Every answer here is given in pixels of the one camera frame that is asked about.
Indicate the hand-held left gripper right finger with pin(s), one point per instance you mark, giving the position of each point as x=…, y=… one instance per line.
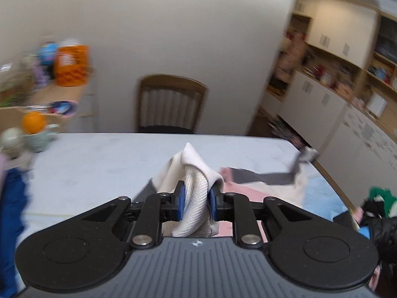
x=212, y=203

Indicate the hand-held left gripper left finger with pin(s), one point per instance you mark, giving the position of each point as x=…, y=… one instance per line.
x=180, y=201

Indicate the pink and white towel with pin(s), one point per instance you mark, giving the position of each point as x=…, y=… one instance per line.
x=195, y=173

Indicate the blue white printed tablecloth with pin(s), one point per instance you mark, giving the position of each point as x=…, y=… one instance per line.
x=93, y=167

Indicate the slatted wooden chair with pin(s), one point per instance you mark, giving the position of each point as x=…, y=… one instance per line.
x=170, y=105

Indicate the pile of shoes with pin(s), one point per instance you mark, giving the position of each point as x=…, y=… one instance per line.
x=285, y=130

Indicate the white cabinet row with stickers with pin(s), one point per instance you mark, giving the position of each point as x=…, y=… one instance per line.
x=335, y=121

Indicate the wooden side shelf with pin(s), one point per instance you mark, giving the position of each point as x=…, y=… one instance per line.
x=55, y=94

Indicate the orange fruit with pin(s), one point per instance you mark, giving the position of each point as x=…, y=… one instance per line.
x=34, y=122

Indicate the blue garment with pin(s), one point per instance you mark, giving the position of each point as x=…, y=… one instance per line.
x=12, y=223

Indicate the black padded jacket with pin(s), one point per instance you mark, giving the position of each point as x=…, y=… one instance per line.
x=383, y=232

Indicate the pale round ornament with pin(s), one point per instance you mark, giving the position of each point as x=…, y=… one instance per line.
x=11, y=139

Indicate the white upper cabinet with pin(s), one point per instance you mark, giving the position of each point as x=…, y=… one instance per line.
x=335, y=28

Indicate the wooden wall shelf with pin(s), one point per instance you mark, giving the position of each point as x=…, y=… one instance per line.
x=381, y=77

